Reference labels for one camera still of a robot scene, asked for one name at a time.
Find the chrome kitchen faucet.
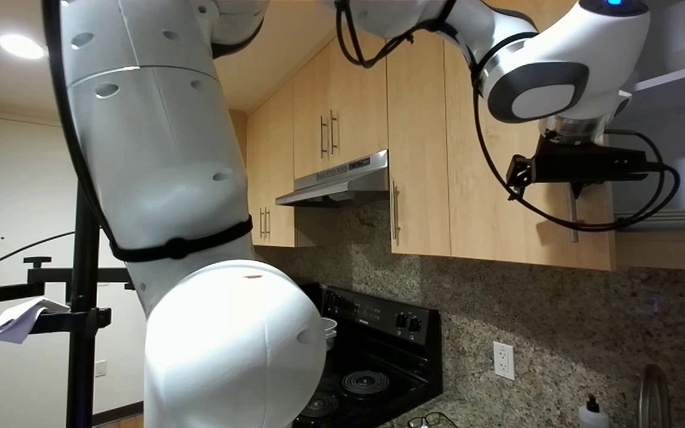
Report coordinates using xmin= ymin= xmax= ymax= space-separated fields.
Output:
xmin=638 ymin=364 xmax=672 ymax=428

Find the silver left door handle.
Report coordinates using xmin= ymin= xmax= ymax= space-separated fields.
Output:
xmin=390 ymin=182 xmax=399 ymax=248

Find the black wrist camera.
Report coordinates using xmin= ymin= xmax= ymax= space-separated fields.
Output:
xmin=506 ymin=132 xmax=648 ymax=196

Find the light wood cabinet door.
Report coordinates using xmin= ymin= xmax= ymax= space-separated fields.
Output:
xmin=387 ymin=37 xmax=450 ymax=254
xmin=445 ymin=44 xmax=616 ymax=272

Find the steel range hood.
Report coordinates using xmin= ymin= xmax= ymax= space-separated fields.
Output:
xmin=277 ymin=150 xmax=390 ymax=207

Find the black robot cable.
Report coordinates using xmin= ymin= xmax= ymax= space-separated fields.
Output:
xmin=332 ymin=0 xmax=682 ymax=237

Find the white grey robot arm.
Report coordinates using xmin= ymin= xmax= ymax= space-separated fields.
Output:
xmin=40 ymin=0 xmax=648 ymax=428

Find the black stove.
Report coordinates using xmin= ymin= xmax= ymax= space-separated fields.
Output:
xmin=290 ymin=283 xmax=442 ymax=428

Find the white wall outlet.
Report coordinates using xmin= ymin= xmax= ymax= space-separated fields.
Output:
xmin=491 ymin=342 xmax=515 ymax=380

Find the white cloth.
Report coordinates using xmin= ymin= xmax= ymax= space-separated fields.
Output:
xmin=0 ymin=298 xmax=68 ymax=346

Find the black camera stand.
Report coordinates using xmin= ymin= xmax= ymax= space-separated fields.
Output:
xmin=0 ymin=188 xmax=131 ymax=428

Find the white soap bottle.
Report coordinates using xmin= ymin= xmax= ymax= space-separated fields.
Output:
xmin=578 ymin=396 xmax=609 ymax=428

